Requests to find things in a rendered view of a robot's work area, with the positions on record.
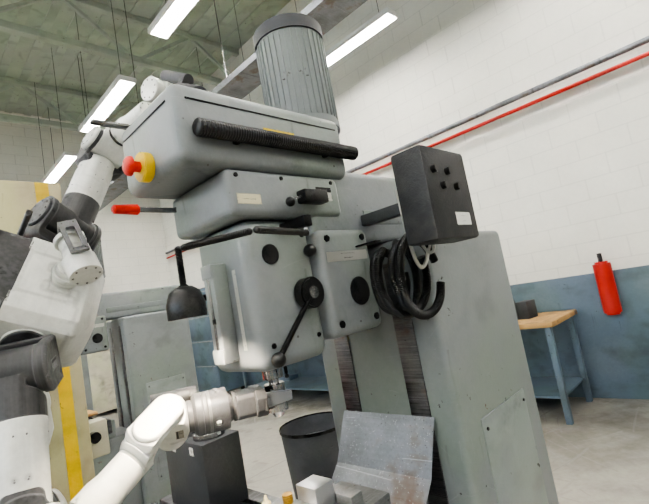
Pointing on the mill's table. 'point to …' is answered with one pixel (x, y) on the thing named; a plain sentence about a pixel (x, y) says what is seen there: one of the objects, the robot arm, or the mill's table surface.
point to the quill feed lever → (310, 288)
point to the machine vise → (347, 493)
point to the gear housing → (247, 201)
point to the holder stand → (208, 469)
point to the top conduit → (270, 139)
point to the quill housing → (266, 296)
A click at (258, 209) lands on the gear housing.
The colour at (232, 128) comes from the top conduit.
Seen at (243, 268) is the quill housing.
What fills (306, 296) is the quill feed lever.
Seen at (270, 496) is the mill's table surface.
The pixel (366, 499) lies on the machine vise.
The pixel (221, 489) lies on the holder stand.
